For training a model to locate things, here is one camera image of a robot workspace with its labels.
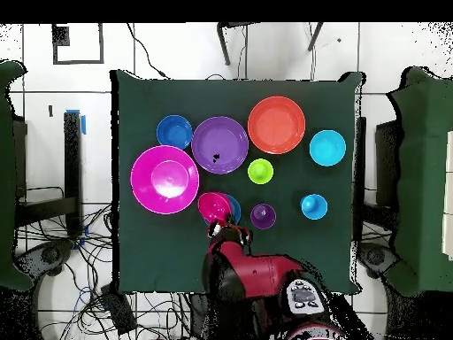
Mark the red small bowl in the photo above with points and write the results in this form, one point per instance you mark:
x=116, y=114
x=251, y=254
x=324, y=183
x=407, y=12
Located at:
x=212, y=207

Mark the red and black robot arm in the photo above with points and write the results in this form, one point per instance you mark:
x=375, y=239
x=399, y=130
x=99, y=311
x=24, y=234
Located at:
x=262, y=276

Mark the blue straight-sided bowl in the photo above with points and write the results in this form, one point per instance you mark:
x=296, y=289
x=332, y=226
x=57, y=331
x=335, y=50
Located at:
x=236, y=209

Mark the purple plastic cup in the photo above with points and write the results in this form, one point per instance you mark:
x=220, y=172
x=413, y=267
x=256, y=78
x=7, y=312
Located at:
x=263, y=216

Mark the lime green plastic cup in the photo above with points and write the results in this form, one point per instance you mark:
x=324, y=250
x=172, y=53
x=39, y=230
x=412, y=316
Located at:
x=260, y=171

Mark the dark green tablecloth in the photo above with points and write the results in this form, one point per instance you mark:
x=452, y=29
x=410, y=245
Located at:
x=159, y=251

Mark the wide purple bowl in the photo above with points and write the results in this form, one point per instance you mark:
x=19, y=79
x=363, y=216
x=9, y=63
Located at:
x=226, y=141

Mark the light blue plastic cup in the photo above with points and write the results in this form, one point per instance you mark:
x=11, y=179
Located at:
x=314, y=206

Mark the large pink bowl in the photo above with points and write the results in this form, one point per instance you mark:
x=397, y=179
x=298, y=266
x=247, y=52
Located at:
x=148, y=177

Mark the dark blue small bowl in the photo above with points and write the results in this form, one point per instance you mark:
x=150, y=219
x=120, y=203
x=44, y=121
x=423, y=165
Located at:
x=174, y=131

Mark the wide orange bowl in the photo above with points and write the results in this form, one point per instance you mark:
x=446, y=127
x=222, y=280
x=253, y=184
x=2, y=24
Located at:
x=276, y=125

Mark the light blue small bowl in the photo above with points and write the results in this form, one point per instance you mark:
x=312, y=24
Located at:
x=327, y=148

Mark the black power strip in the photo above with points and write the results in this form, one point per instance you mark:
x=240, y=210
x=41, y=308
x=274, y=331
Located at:
x=118, y=310

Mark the black round machine base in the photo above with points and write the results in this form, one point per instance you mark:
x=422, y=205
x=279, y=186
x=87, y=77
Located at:
x=377, y=256
x=49, y=255

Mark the green-clothed side table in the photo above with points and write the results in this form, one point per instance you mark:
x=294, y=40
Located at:
x=421, y=177
x=9, y=177

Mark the black bench frame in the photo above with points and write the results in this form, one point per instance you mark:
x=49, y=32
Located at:
x=72, y=170
x=387, y=159

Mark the black camera stand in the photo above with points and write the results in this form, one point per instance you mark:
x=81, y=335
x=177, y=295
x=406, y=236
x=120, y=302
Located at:
x=223, y=46

